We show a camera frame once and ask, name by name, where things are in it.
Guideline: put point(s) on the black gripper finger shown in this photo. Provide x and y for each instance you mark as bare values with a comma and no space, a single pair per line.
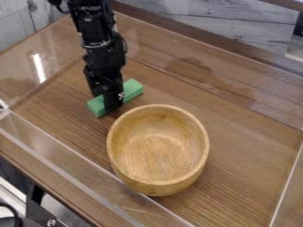
112,94
95,86

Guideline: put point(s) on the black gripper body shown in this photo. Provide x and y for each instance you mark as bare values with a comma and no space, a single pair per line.
105,58

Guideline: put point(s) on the green rectangular block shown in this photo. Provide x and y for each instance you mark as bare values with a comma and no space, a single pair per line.
132,90

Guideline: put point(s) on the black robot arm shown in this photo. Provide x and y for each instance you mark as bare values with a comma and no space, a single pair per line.
92,17

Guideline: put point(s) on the brown wooden bowl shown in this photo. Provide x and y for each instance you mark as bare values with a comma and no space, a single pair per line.
157,146

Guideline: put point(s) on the clear acrylic tray enclosure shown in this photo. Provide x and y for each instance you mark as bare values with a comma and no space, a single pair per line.
245,99

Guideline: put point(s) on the black metal table bracket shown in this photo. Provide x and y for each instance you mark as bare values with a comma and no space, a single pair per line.
36,213

